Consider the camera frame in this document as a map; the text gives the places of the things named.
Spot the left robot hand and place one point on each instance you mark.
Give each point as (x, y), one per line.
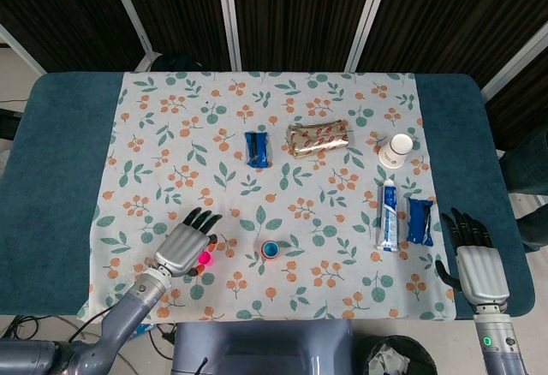
(182, 248)

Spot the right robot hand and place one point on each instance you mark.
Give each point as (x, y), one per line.
(481, 272)

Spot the pink plastic cup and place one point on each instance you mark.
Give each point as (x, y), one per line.
(205, 258)

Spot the light blue plastic cup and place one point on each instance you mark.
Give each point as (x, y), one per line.
(271, 249)

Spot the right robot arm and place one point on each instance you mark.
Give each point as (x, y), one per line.
(496, 345)

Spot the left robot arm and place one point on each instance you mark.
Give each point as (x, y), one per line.
(128, 315)

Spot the large orange plastic cup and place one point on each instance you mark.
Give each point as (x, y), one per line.
(263, 254)

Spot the white paper cup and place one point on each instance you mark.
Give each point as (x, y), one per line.
(394, 154)

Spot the blue snack packet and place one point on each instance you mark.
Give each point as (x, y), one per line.
(419, 221)
(257, 150)

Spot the person leg in jeans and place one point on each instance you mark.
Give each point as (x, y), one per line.
(531, 178)

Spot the white blue toothpaste tube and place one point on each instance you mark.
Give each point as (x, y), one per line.
(388, 216)

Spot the black trash bin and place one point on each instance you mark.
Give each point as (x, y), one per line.
(398, 358)

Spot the grey blue robot torso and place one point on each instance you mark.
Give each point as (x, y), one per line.
(257, 349)

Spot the floral print tablecloth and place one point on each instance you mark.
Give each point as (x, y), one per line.
(299, 186)

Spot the teal table cover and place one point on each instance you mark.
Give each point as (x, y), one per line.
(55, 156)

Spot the gold red-print wrapped package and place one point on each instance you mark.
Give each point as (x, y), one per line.
(317, 139)

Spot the black chair back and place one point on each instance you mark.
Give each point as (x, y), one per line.
(180, 63)

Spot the dark slatted partition panel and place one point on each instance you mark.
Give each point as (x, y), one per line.
(449, 15)
(180, 7)
(64, 7)
(295, 7)

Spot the white partition post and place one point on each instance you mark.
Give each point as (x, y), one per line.
(229, 28)
(128, 11)
(21, 49)
(514, 60)
(368, 15)

